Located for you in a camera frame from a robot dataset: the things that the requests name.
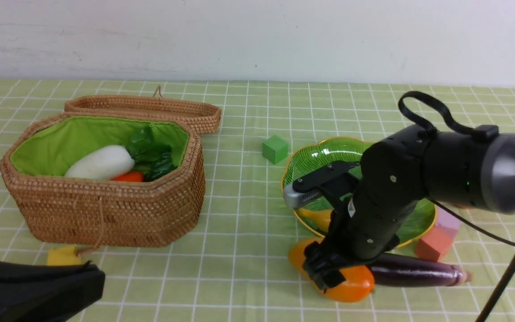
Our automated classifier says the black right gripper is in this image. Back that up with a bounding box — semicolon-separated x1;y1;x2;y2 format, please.
282;160;428;291

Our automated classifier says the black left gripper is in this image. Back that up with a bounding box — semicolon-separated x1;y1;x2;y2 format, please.
0;261;106;322

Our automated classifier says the orange toy mango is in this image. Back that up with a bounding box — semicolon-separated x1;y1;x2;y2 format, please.
288;237;375;303

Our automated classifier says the yellow toy banana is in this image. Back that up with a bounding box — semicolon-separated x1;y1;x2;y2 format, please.
296;208;333;236

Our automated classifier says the purple toy eggplant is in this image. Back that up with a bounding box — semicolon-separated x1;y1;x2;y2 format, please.
367;253;473;288

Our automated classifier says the white toy radish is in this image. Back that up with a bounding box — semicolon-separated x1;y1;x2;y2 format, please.
64;127;178;182

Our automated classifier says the orange toy carrot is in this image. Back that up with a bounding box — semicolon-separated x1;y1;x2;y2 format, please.
112;171;144;182

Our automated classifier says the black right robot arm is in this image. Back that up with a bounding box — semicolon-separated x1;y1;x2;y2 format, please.
284;126;515;290

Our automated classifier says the yellow foam cube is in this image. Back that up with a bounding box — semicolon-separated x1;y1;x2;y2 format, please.
46;245;82;266

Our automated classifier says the green checkered tablecloth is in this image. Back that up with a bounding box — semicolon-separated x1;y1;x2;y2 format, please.
0;79;515;322

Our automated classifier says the woven wicker basket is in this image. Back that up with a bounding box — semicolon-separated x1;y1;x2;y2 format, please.
0;112;206;247

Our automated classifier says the red foam cube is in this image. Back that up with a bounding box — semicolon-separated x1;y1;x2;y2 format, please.
414;227;454;262

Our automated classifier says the green glass leaf plate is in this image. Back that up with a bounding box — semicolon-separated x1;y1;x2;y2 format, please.
280;136;437;248

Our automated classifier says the pink foam cube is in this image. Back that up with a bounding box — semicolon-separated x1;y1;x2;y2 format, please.
435;207;460;239

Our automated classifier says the green foam cube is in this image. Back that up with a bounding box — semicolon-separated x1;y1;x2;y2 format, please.
261;135;289;165

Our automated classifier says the wicker basket lid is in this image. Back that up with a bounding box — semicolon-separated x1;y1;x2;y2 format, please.
64;86;222;134

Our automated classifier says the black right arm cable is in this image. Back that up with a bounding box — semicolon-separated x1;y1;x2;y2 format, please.
397;30;515;322

